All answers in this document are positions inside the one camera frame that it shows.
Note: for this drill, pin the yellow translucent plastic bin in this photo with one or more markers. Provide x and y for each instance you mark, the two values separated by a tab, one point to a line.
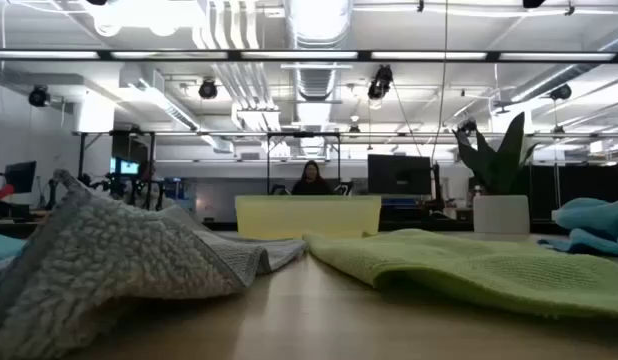
309	215

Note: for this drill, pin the lime green microfiber towel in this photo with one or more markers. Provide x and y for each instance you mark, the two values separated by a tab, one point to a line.
464	270

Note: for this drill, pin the grey microfiber towel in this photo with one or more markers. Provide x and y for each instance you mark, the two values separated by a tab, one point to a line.
114	260

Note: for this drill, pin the large black computer monitor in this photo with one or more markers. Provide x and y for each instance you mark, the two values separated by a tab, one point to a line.
399	175

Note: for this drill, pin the black ceiling spotlight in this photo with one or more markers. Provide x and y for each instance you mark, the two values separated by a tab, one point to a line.
380	82
560	92
39	96
207	89

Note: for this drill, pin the lit blue monitor screen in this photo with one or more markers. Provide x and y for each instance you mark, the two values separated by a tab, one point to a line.
126	166

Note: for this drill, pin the snake plant in white pot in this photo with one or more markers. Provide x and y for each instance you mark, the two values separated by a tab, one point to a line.
499	212

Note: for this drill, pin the overhead light bar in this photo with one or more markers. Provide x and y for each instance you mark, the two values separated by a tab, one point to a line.
494	55

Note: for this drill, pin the black office partition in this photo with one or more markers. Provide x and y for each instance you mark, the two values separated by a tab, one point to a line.
579	185

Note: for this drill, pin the small black monitor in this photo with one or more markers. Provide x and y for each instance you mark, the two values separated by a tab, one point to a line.
20	176

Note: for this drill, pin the red plastic part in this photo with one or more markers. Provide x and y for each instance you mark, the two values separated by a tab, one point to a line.
1	192

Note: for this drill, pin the black workstation frame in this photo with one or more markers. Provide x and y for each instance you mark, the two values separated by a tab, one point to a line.
82	160

